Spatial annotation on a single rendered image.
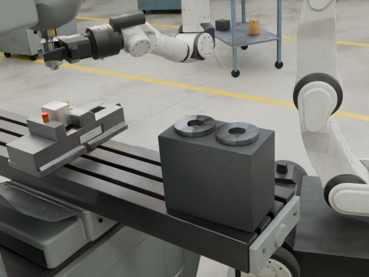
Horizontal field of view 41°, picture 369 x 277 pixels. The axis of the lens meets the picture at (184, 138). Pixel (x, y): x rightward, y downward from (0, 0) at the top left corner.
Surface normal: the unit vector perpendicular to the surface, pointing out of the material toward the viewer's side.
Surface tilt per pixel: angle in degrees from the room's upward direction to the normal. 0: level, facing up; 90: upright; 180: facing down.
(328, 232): 0
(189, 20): 80
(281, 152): 0
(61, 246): 90
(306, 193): 0
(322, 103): 90
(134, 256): 90
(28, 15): 90
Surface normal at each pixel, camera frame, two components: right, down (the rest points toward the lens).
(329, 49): -0.27, 0.45
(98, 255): 0.81, 0.20
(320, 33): -0.15, 0.78
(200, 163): -0.52, 0.42
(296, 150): -0.07, -0.89
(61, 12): 0.76, 0.59
